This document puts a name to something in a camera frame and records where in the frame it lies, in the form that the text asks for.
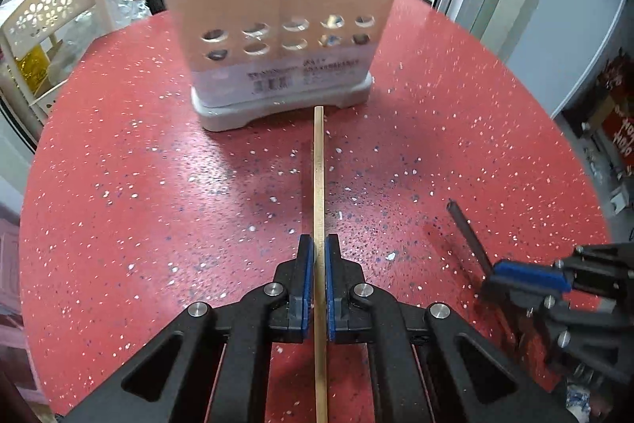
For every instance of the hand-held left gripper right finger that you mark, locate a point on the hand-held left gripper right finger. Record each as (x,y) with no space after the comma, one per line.
(331,289)

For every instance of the clear plastic bag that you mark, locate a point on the clear plastic bag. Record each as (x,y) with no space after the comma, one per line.
(126,14)

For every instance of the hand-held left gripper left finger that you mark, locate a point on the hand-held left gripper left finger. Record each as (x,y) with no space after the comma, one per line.
(308,289)

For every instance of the yellow packet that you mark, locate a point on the yellow packet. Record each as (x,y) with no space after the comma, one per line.
(30,63)

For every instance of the white perforated plastic rack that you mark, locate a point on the white perforated plastic rack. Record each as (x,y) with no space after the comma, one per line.
(54,2)

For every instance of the plain wooden chopstick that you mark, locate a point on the plain wooden chopstick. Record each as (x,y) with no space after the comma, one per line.
(319,180)

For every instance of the red printed box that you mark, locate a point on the red printed box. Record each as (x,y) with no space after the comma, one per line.
(616,115)

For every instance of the pink plastic stool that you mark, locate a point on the pink plastic stool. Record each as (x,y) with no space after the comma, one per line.
(12,284)

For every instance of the small white block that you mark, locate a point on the small white block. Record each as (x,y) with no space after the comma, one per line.
(622,201)

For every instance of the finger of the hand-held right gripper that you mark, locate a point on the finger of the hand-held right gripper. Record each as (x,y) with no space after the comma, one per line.
(569,334)
(530,274)

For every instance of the beige perforated utensil holder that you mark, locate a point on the beige perforated utensil holder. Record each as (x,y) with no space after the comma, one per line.
(277,2)

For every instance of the dark transparent plastic spoon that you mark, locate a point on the dark transparent plastic spoon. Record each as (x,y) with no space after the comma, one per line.
(468,234)

